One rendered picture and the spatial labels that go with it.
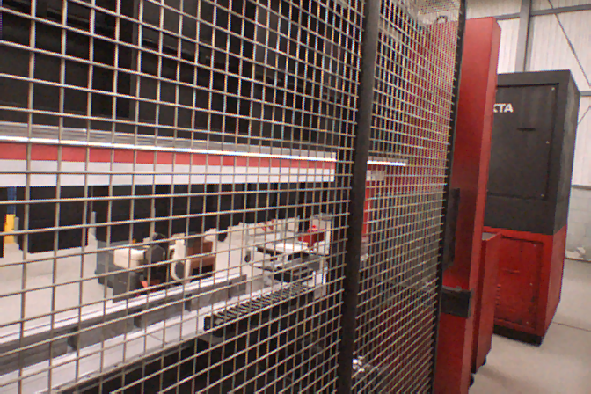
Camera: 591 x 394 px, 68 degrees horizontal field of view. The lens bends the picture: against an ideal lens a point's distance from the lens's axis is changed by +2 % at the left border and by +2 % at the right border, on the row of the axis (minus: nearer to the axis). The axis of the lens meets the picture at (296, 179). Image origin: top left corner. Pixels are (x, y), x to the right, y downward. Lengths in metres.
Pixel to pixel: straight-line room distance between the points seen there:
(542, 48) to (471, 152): 6.71
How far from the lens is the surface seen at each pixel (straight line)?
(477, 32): 2.79
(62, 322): 1.38
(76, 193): 1.27
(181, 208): 1.48
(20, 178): 1.21
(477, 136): 2.67
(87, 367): 1.09
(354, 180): 0.85
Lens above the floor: 1.45
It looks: 3 degrees down
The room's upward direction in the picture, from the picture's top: 4 degrees clockwise
